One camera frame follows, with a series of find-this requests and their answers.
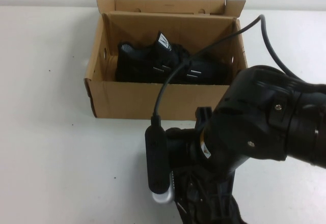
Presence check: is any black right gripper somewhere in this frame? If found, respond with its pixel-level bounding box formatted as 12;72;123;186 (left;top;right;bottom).
165;106;239;199

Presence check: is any brown cardboard shoe box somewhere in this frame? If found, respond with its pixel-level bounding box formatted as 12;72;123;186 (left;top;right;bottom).
83;0;249;120

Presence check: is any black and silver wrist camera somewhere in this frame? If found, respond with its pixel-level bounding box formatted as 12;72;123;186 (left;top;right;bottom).
144;116;176;206

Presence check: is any black camera cable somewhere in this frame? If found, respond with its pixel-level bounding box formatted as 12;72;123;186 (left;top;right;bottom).
152;14;301;119

